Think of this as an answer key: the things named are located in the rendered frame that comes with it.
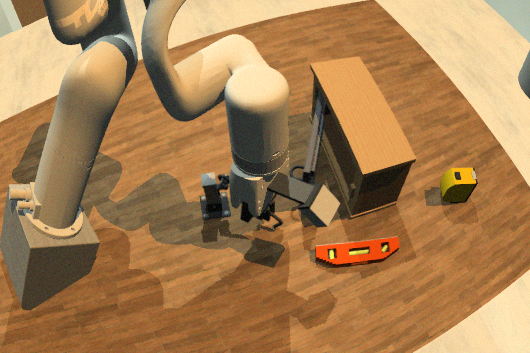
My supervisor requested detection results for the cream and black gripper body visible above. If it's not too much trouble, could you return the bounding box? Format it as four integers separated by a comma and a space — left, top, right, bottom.
229, 151, 289, 218

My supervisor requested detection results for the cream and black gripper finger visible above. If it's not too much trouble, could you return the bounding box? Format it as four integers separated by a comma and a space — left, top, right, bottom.
268, 194, 276, 213
241, 201, 270, 223

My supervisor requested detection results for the orange spirit level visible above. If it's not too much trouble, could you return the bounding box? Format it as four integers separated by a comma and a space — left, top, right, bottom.
315, 236, 399, 268

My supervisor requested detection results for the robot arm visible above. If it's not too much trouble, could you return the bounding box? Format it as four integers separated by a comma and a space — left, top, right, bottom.
9, 0, 340, 239

